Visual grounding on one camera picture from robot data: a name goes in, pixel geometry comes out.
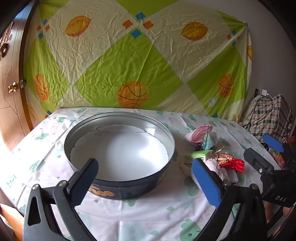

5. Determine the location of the pink-edged white dishcloth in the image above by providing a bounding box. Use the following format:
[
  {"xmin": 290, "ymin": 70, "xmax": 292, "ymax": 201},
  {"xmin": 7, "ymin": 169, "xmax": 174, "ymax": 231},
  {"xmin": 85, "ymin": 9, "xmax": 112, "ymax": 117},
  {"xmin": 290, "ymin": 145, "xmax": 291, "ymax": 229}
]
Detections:
[{"xmin": 185, "ymin": 125, "xmax": 213, "ymax": 145}]

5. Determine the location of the red brocade pouch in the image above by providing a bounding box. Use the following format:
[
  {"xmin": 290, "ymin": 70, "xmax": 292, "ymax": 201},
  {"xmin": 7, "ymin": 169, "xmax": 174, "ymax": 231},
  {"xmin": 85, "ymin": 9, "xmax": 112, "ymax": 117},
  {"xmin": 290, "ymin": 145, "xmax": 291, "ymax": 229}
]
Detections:
[{"xmin": 218, "ymin": 154, "xmax": 245, "ymax": 173}]

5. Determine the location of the door ornament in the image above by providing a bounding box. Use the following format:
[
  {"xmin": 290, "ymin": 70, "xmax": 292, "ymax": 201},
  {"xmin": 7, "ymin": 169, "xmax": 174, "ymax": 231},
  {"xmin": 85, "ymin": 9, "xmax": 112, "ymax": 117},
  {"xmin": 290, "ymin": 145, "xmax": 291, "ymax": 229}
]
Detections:
[{"xmin": 0, "ymin": 22, "xmax": 13, "ymax": 58}]

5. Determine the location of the white sponge block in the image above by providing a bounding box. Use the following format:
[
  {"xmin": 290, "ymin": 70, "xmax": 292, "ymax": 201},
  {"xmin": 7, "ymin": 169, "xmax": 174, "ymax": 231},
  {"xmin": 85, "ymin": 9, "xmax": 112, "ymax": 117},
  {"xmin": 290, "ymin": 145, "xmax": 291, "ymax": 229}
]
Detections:
[{"xmin": 222, "ymin": 170, "xmax": 240, "ymax": 184}]

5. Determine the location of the green ball-print wall sheet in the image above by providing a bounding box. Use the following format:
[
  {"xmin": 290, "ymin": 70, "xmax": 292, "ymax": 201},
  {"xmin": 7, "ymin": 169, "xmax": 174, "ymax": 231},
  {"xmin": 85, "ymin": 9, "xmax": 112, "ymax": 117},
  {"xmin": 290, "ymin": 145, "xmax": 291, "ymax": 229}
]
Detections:
[{"xmin": 23, "ymin": 0, "xmax": 253, "ymax": 122}]

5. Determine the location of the brass door knob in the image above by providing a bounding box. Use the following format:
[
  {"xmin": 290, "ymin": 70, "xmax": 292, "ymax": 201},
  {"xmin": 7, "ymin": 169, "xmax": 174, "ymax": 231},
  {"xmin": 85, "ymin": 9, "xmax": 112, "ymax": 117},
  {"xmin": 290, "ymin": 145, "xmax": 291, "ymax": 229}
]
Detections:
[{"xmin": 8, "ymin": 79, "xmax": 27, "ymax": 93}]

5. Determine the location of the round metal cookie tin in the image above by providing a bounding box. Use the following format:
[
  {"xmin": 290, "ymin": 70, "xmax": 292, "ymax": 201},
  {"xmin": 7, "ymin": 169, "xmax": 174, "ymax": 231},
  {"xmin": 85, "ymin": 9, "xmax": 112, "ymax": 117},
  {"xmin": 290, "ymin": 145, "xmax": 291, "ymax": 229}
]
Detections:
[{"xmin": 63, "ymin": 112, "xmax": 175, "ymax": 200}]

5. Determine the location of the wooden door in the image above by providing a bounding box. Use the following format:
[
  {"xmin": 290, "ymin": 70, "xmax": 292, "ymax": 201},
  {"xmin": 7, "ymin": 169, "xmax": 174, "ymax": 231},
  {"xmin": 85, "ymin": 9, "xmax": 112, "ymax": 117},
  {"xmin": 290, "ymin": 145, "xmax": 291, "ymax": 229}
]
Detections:
[{"xmin": 0, "ymin": 0, "xmax": 40, "ymax": 152}]

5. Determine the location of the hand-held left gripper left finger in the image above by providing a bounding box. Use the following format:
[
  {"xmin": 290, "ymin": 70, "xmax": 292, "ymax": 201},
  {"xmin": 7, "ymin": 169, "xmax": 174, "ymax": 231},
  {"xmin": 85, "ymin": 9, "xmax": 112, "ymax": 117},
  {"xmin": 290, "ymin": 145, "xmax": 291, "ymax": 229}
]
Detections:
[{"xmin": 23, "ymin": 158, "xmax": 100, "ymax": 241}]

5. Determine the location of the white cloud-print tablecloth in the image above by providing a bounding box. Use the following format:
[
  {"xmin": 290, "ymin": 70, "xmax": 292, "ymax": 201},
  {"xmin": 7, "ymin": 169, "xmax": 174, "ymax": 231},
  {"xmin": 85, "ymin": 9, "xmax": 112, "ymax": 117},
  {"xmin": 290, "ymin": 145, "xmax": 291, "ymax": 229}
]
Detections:
[{"xmin": 0, "ymin": 107, "xmax": 285, "ymax": 241}]

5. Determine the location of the green tissue pack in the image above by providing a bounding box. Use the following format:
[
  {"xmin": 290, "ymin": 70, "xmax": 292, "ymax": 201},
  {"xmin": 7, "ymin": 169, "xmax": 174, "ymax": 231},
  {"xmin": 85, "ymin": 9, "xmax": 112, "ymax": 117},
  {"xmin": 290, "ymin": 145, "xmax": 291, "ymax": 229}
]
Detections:
[{"xmin": 185, "ymin": 149, "xmax": 214, "ymax": 163}]

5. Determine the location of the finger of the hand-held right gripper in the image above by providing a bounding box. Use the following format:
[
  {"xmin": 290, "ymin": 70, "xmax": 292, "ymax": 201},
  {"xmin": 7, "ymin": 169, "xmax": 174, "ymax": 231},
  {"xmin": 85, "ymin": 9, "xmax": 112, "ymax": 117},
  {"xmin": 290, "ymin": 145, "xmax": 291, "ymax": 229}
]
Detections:
[
  {"xmin": 243, "ymin": 148, "xmax": 275, "ymax": 181},
  {"xmin": 263, "ymin": 134, "xmax": 296, "ymax": 167}
]

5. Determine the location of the pink knitted pad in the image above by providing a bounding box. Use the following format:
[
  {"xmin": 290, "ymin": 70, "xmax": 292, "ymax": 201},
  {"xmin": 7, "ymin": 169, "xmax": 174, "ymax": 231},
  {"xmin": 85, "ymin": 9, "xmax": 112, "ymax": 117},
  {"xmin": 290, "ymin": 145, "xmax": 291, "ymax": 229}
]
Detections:
[{"xmin": 206, "ymin": 160, "xmax": 226, "ymax": 181}]

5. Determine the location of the colourful printed bag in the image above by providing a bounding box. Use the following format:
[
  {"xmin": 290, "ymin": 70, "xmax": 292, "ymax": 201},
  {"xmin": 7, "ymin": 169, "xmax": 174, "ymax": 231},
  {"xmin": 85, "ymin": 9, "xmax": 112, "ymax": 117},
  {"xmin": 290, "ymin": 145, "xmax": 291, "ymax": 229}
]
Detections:
[{"xmin": 268, "ymin": 144, "xmax": 287, "ymax": 168}]

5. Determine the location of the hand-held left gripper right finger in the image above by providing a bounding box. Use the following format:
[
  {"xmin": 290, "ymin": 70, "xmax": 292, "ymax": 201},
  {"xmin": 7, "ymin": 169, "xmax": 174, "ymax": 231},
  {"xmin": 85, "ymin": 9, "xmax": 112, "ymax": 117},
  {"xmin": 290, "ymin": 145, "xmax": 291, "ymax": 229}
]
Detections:
[{"xmin": 191, "ymin": 158, "xmax": 270, "ymax": 241}]

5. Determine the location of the plaid storage bag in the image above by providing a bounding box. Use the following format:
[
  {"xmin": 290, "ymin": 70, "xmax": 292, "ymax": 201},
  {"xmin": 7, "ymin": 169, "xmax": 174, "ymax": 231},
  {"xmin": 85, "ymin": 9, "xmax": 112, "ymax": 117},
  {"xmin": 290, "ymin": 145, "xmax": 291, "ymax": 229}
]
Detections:
[{"xmin": 240, "ymin": 94, "xmax": 294, "ymax": 143}]

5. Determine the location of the cotton swab pack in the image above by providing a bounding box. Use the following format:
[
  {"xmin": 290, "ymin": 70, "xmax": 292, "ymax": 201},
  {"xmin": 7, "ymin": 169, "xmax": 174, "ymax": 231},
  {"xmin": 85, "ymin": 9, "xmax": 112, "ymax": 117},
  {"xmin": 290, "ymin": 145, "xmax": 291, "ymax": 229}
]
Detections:
[{"xmin": 201, "ymin": 132, "xmax": 229, "ymax": 163}]

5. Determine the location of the white charger cable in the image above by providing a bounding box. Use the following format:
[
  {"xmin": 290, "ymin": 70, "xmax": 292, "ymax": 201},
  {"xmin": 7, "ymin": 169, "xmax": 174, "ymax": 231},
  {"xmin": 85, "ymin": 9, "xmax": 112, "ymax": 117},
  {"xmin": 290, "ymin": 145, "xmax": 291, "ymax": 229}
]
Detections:
[{"xmin": 266, "ymin": 93, "xmax": 281, "ymax": 135}]

